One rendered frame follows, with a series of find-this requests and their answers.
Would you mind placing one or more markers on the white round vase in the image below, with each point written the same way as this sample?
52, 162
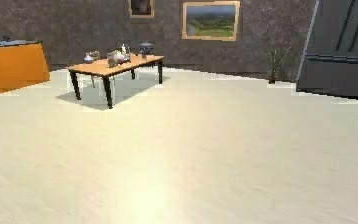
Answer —
88, 59

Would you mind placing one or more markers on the framed dark picture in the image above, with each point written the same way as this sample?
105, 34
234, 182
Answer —
141, 8

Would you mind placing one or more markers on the orange cabinet with grey top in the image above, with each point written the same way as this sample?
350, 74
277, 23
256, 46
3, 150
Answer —
12, 65

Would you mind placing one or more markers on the dark blue pot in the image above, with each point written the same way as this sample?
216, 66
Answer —
146, 48

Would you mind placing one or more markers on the white bottle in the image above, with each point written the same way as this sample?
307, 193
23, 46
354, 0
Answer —
124, 50

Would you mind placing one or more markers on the dark grey door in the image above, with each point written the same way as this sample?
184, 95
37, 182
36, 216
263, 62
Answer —
337, 50

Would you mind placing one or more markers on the framed landscape picture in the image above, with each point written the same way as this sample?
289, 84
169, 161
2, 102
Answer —
210, 20

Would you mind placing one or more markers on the wooden table with black legs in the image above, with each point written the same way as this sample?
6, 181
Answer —
102, 68

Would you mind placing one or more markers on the dark potted house plant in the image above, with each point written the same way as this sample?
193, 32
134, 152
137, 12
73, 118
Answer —
275, 65

